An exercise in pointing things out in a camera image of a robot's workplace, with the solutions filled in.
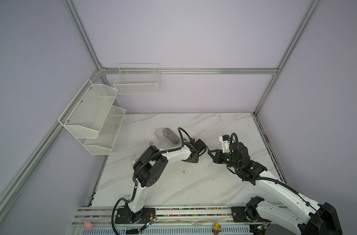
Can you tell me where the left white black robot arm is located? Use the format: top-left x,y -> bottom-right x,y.
127,139 -> 206,213

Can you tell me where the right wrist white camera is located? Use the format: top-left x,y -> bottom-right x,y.
219,135 -> 230,153

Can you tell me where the white two-tier mesh shelf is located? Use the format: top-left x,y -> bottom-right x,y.
58,80 -> 126,155

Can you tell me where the white wire basket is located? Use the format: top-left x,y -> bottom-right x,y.
113,63 -> 161,95

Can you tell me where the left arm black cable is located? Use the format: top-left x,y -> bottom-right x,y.
111,127 -> 195,235

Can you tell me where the clear plastic cup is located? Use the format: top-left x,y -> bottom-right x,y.
155,128 -> 167,144

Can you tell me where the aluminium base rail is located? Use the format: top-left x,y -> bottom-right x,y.
67,204 -> 321,235

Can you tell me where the silver wrench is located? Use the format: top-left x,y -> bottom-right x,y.
135,142 -> 154,162

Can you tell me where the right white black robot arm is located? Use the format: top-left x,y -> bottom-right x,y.
208,141 -> 343,235

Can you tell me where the pink eraser block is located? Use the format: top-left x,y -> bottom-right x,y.
83,221 -> 94,231

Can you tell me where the grey fabric glasses case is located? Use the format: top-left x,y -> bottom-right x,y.
164,128 -> 181,145

